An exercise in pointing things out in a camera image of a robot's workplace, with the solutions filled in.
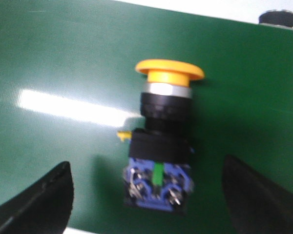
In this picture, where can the yellow mushroom push button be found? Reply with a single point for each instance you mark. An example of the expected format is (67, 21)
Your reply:
(157, 176)

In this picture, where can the black round object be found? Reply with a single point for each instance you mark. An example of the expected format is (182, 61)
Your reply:
(277, 17)

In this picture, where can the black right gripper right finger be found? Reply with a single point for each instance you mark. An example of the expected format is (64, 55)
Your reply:
(256, 204)

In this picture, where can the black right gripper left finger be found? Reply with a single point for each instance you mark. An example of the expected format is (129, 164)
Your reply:
(43, 208)

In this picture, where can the green conveyor belt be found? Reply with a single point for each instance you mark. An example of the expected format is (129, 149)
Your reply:
(68, 84)

